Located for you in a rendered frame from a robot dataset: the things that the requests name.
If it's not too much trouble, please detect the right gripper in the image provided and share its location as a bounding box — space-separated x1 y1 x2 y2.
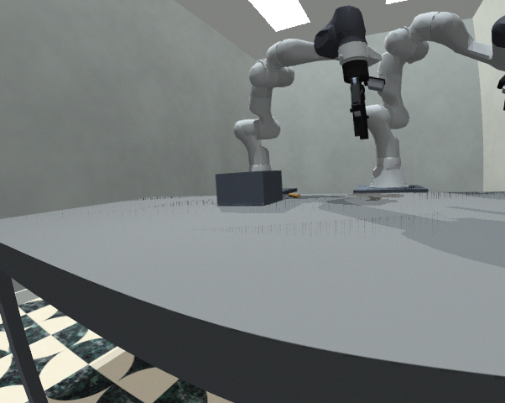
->
342 60 369 139

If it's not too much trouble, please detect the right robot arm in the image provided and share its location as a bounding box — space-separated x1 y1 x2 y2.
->
233 5 382 172

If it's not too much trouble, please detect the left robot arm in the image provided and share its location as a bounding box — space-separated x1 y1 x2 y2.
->
366 12 505 188

